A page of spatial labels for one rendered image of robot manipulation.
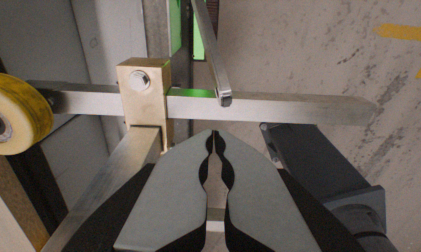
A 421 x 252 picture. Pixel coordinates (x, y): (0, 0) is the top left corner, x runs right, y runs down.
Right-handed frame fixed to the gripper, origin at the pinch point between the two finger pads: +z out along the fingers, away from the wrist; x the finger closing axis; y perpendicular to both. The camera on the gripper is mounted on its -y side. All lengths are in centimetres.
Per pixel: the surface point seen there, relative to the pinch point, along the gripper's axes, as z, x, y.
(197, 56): 26.4, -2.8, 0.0
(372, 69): 97, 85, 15
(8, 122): 6.2, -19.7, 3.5
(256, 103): 11.5, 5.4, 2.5
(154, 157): 7.1, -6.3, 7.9
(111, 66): 34.6, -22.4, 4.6
